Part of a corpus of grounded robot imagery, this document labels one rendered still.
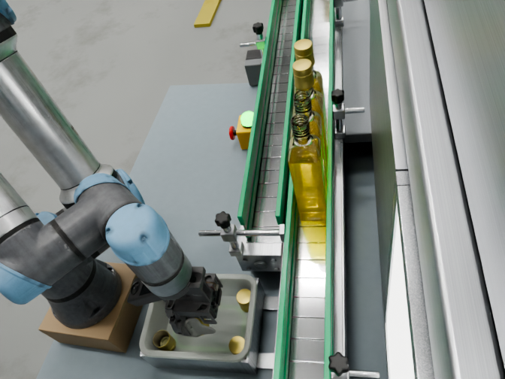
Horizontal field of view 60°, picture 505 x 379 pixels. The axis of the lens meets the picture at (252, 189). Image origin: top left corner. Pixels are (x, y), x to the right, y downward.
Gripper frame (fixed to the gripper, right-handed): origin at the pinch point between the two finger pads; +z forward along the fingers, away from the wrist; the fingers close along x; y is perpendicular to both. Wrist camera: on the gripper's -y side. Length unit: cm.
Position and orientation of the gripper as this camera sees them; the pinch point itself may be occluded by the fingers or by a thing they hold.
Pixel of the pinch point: (196, 320)
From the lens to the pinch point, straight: 89.0
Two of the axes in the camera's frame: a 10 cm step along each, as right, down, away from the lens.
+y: 9.7, -0.3, -2.3
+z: 2.0, 6.0, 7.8
